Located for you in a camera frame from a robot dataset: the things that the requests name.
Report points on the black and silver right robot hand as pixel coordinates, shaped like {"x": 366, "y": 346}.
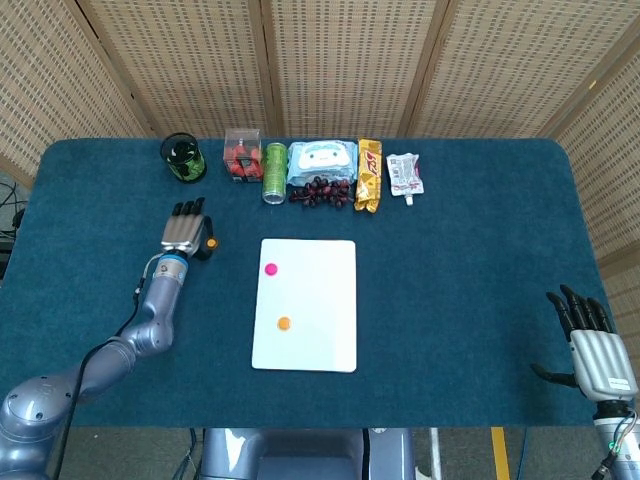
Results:
{"x": 600, "y": 362}

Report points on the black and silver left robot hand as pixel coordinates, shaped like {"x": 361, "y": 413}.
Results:
{"x": 181, "y": 234}

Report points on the orange disc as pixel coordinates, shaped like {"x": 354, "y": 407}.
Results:
{"x": 212, "y": 243}
{"x": 284, "y": 324}

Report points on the pink disc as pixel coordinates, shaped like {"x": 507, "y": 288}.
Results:
{"x": 270, "y": 269}

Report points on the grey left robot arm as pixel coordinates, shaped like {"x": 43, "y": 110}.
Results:
{"x": 155, "y": 320}

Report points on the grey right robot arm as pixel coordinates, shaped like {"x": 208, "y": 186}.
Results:
{"x": 617, "y": 450}

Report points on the green can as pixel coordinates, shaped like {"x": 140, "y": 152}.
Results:
{"x": 275, "y": 172}

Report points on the white spouted drink pouch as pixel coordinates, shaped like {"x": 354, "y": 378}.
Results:
{"x": 404, "y": 172}

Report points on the black mesh pen holder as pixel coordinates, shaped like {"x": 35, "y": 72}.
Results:
{"x": 186, "y": 162}

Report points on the clear box with red items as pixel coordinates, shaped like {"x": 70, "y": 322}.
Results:
{"x": 243, "y": 160}

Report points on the yellow floor tape strip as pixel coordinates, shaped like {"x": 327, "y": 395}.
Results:
{"x": 500, "y": 455}

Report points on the dark red grape bunch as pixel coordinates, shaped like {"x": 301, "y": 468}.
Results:
{"x": 320, "y": 192}

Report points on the white magnetic board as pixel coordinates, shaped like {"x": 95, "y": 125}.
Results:
{"x": 320, "y": 300}

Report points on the blue wet wipes pack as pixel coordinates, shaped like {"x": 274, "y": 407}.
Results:
{"x": 322, "y": 157}

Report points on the blue felt table cover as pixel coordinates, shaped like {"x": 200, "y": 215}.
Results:
{"x": 450, "y": 300}

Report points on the yellow snack packet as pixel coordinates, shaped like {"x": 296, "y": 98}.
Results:
{"x": 368, "y": 175}

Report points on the woven bamboo folding screen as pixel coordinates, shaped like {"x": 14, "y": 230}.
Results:
{"x": 350, "y": 60}

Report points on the grey robot torso base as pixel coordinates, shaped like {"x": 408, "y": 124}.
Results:
{"x": 300, "y": 455}

